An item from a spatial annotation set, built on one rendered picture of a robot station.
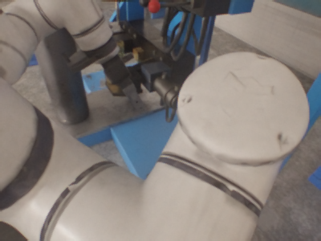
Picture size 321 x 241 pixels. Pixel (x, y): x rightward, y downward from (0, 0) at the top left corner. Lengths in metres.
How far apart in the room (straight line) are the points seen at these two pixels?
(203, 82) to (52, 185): 0.13
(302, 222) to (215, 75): 1.40
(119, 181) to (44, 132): 0.06
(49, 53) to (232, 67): 1.16
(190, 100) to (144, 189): 0.07
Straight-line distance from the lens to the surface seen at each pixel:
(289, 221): 1.48
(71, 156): 0.19
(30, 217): 0.19
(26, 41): 0.47
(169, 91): 1.12
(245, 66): 0.17
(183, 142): 0.16
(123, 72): 0.55
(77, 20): 0.53
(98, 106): 1.64
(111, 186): 0.17
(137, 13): 1.75
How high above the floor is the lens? 1.17
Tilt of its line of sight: 43 degrees down
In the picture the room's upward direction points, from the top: 4 degrees clockwise
